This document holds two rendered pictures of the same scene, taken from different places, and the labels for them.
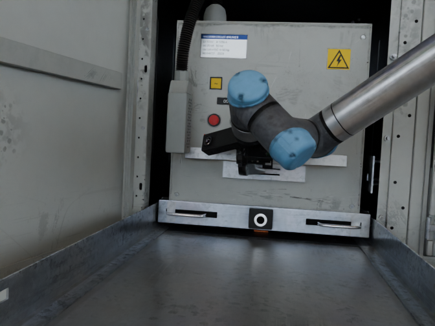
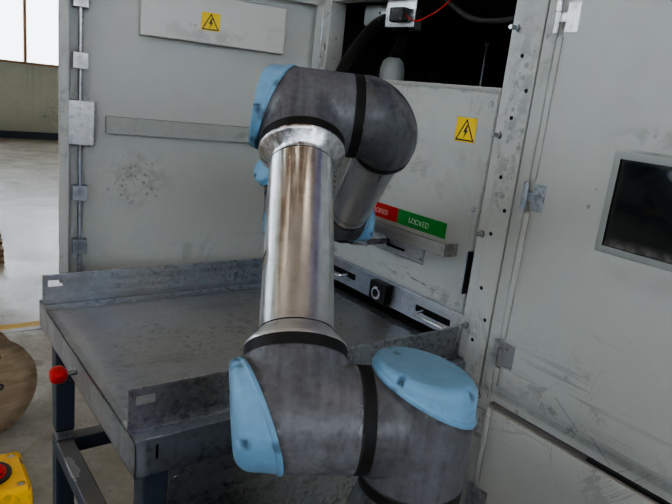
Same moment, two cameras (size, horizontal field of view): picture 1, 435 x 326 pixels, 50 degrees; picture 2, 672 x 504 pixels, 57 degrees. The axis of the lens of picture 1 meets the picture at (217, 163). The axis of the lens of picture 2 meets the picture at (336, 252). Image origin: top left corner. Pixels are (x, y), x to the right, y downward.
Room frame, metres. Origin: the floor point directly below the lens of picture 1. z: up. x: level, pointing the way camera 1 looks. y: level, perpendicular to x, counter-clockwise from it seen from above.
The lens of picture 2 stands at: (0.07, -1.04, 1.35)
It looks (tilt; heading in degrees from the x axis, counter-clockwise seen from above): 14 degrees down; 45
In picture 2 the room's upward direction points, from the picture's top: 6 degrees clockwise
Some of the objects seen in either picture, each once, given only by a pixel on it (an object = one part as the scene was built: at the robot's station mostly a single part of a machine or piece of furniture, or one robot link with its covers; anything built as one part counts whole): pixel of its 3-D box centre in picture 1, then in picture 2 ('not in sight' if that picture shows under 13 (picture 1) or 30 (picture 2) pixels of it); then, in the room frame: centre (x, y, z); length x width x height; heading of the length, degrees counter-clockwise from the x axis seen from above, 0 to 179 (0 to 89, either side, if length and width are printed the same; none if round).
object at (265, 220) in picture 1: (260, 218); (379, 291); (1.16, -0.12, 0.90); 0.06 x 0.03 x 0.05; 82
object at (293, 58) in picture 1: (266, 119); (400, 189); (1.19, -0.12, 1.15); 0.48 x 0.01 x 0.48; 82
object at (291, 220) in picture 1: (261, 217); (391, 290); (1.20, -0.12, 0.89); 0.54 x 0.05 x 0.06; 82
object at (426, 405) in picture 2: not in sight; (413, 417); (0.57, -0.69, 1.02); 0.13 x 0.12 x 0.14; 144
